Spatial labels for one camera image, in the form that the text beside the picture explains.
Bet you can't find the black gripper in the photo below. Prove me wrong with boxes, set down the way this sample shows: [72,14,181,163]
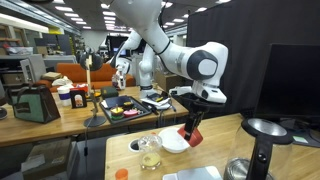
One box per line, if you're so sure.
[172,92,220,141]

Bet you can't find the red plastic cup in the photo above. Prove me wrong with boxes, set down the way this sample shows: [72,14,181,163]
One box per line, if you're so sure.
[177,123,204,148]

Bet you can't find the white bowl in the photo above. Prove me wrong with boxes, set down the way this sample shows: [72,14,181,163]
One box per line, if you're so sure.
[157,127,191,154]

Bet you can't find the white cup blue sleeve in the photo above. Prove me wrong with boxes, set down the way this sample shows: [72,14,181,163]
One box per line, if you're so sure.
[56,84,73,108]

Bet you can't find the small orange cup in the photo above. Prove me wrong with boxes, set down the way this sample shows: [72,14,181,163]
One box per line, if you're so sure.
[114,168,129,180]

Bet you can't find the dark green box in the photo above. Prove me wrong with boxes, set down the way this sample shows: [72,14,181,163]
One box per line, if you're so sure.
[99,85,120,99]

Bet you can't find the green yellow toy stack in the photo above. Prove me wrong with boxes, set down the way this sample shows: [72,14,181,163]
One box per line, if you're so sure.
[109,104,125,121]

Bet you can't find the black tray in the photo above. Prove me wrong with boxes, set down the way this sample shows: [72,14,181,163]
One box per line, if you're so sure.
[99,95,153,125]

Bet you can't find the pink toy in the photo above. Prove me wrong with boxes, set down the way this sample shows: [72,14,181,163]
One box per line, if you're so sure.
[123,109,139,118]

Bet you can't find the white paper sheets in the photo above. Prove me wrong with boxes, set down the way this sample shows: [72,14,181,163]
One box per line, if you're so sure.
[139,95,172,110]

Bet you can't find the black yellow device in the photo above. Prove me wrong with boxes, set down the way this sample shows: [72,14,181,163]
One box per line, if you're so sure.
[146,92,167,103]

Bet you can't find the plain brown cardboard box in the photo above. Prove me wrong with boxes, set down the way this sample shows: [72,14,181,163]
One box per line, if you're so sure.
[153,70,193,93]

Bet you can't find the orange sofa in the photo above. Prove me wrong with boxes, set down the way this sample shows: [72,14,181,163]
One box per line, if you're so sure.
[34,62,136,93]

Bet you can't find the desk lamp with round base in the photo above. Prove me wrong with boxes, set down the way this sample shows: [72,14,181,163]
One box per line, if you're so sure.
[79,49,108,128]

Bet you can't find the white digital kitchen scale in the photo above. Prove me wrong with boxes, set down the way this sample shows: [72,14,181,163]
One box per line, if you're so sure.
[162,165,224,180]

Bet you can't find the glass jar with yellow liquid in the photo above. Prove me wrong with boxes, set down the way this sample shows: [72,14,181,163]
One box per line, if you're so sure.
[137,134,163,172]

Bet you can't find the white cloth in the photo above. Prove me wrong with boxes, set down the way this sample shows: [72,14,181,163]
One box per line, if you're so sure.
[51,75,74,88]

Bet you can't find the white ringed table grommet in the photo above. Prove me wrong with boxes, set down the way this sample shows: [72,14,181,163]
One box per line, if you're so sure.
[128,138,143,153]

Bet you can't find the tan book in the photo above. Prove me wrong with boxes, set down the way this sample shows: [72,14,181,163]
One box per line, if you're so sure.
[41,70,63,82]

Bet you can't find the round steel kettle lid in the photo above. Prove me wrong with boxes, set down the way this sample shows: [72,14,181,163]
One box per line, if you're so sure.
[241,117,294,145]

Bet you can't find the grey computer case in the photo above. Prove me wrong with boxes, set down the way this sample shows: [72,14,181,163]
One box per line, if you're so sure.
[19,53,48,84]

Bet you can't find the green fabric bag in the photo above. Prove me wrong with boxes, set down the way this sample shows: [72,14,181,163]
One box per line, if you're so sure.
[4,83,62,124]

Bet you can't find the black computer monitor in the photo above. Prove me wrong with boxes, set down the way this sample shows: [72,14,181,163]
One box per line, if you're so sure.
[254,43,320,148]

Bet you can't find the green sticky note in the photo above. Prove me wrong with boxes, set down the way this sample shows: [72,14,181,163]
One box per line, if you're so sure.
[293,134,309,144]

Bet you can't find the cardboard box with white labels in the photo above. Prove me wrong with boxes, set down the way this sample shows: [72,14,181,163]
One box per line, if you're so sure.
[21,137,79,180]

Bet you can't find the black partition curtain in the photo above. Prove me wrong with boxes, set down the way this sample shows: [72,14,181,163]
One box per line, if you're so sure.
[186,0,320,118]

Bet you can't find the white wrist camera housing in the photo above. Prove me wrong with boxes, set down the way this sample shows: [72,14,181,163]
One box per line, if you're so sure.
[168,85,195,98]

